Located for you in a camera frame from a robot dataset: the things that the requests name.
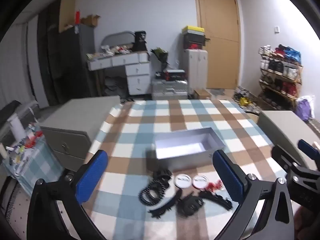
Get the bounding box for grey arched panel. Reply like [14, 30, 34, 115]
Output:
[101, 31, 135, 49]

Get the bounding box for silver cardboard box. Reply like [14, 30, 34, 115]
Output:
[154, 127, 225, 167]

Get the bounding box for heap of small colourful things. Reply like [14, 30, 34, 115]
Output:
[5, 123, 44, 165]

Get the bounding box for grey metal cabinet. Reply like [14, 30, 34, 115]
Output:
[40, 96, 122, 172]
[257, 110, 320, 171]

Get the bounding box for small plaid-covered side table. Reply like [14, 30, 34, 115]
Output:
[0, 140, 64, 183]

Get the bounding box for white cylinder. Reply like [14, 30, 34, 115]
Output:
[9, 112, 25, 141]

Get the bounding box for black shoe box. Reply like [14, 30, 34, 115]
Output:
[183, 34, 206, 50]

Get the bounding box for black bag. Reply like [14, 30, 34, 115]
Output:
[132, 31, 148, 52]

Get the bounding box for cardboard sheet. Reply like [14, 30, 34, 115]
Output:
[59, 0, 75, 33]

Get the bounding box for dark wrapped flower bouquet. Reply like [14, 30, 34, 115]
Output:
[151, 47, 170, 66]

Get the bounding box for white curtain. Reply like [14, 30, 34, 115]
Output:
[0, 15, 50, 108]

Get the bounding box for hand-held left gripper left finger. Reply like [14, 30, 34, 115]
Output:
[26, 149, 108, 240]

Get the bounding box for pile of loose shoes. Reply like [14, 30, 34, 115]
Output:
[233, 86, 262, 113]

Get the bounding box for black spiral hair tie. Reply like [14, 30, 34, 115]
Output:
[139, 185, 160, 207]
[149, 179, 170, 199]

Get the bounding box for wooden shoe rack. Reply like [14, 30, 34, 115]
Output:
[258, 52, 303, 107]

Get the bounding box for white desk with drawers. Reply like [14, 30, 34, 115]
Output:
[87, 51, 151, 96]

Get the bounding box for white pin badge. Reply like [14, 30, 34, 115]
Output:
[174, 174, 192, 187]

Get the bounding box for white locker cabinet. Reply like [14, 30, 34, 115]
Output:
[184, 49, 208, 93]

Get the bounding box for red hair bow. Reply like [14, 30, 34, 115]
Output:
[207, 180, 223, 192]

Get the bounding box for brown cardboard box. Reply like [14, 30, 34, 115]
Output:
[194, 89, 212, 99]

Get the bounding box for clutter of small desk things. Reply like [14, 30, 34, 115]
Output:
[87, 44, 148, 61]

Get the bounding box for black and red box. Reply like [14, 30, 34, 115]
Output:
[164, 69, 185, 81]

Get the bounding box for dark tall cabinet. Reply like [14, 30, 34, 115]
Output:
[59, 24, 96, 98]

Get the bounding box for yellow-lid shoe box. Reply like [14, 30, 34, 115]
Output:
[182, 26, 205, 36]

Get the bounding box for silver suitcase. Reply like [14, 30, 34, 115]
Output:
[152, 80, 188, 100]

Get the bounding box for open cardboard box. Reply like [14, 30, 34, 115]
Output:
[80, 14, 101, 27]

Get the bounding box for purple plastic bag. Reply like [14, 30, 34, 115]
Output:
[296, 95, 316, 122]

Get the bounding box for wooden door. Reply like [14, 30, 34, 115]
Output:
[194, 0, 242, 90]

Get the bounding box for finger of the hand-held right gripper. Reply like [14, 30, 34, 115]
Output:
[298, 139, 320, 167]
[271, 144, 320, 180]

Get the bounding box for rows of racked shoes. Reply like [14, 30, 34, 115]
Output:
[259, 44, 302, 98]

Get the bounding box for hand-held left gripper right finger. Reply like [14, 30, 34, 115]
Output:
[212, 149, 294, 240]

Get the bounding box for red-rimmed pin badge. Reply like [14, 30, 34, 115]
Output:
[192, 175, 208, 189]

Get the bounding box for plaid tablecloth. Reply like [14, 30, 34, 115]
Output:
[85, 99, 288, 240]

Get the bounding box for black claw hair clip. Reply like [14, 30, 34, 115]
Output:
[177, 192, 204, 217]
[153, 169, 173, 181]

